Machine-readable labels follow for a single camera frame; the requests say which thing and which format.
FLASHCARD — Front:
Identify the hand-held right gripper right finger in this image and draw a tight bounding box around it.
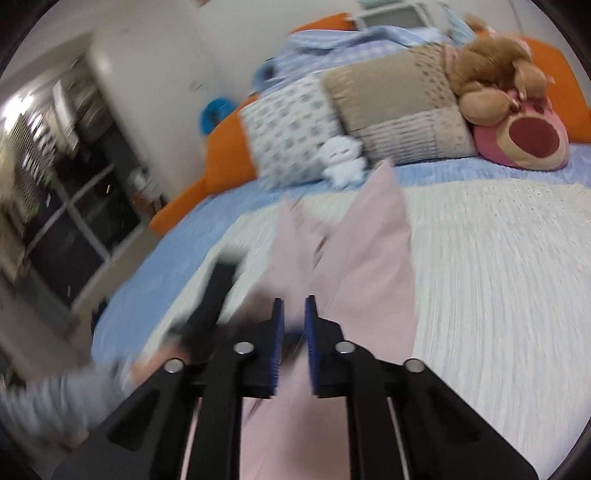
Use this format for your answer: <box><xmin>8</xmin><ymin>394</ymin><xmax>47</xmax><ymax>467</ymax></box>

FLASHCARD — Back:
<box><xmin>305</xmin><ymin>295</ymin><xmax>541</xmax><ymax>480</ymax></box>

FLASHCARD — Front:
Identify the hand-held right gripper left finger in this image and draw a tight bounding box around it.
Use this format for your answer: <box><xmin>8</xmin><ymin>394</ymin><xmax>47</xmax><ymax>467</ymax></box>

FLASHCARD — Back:
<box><xmin>48</xmin><ymin>298</ymin><xmax>283</xmax><ymax>480</ymax></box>

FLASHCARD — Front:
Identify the pink jacket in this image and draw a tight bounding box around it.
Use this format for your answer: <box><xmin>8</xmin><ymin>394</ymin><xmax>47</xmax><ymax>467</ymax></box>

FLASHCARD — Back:
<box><xmin>185</xmin><ymin>159</ymin><xmax>419</xmax><ymax>480</ymax></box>

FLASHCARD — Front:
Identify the person's left forearm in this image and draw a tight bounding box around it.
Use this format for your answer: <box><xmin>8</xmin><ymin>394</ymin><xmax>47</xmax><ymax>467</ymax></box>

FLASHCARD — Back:
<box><xmin>0</xmin><ymin>351</ymin><xmax>176</xmax><ymax>450</ymax></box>

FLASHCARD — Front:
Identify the light blue bed sheet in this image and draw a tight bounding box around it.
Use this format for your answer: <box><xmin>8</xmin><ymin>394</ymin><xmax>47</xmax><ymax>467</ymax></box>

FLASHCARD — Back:
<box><xmin>90</xmin><ymin>154</ymin><xmax>591</xmax><ymax>370</ymax></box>

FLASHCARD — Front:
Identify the dark glass door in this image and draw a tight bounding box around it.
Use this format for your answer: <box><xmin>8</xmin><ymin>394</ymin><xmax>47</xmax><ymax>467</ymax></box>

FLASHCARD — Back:
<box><xmin>21</xmin><ymin>115</ymin><xmax>155</xmax><ymax>308</ymax></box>

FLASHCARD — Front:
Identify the white blue flowered pillow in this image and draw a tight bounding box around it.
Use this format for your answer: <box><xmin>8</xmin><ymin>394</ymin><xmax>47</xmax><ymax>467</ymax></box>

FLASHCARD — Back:
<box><xmin>240</xmin><ymin>74</ymin><xmax>345</xmax><ymax>188</ymax></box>

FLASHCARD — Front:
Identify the blue round object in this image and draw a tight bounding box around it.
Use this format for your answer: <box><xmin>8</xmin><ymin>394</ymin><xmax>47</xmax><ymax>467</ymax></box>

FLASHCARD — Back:
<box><xmin>199</xmin><ymin>96</ymin><xmax>239</xmax><ymax>136</ymax></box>

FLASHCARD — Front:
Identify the white plush toy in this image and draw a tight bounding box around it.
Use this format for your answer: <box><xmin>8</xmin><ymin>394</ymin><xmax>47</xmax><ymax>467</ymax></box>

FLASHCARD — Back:
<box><xmin>318</xmin><ymin>136</ymin><xmax>369</xmax><ymax>188</ymax></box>

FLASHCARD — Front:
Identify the cluttered shelf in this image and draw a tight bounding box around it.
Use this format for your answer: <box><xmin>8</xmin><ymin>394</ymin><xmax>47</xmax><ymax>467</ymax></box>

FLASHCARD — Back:
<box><xmin>0</xmin><ymin>58</ymin><xmax>114</xmax><ymax>241</ymax></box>

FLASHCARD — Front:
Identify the beige patchwork pillow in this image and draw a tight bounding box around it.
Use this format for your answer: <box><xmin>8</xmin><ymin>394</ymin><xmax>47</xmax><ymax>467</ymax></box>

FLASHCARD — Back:
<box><xmin>321</xmin><ymin>44</ymin><xmax>477</xmax><ymax>165</ymax></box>

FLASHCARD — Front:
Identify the blue checked quilt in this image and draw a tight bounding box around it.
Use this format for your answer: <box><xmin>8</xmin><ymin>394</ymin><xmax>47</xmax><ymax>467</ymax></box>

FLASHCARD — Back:
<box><xmin>257</xmin><ymin>23</ymin><xmax>462</xmax><ymax>88</ymax></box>

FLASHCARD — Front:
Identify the pink plush bear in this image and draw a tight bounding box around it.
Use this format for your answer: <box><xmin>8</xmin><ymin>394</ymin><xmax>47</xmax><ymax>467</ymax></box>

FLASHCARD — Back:
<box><xmin>473</xmin><ymin>88</ymin><xmax>570</xmax><ymax>172</ymax></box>

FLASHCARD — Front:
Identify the brown plush toy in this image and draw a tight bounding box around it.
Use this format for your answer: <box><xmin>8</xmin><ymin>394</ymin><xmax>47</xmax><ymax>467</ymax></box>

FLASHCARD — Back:
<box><xmin>445</xmin><ymin>14</ymin><xmax>555</xmax><ymax>126</ymax></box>

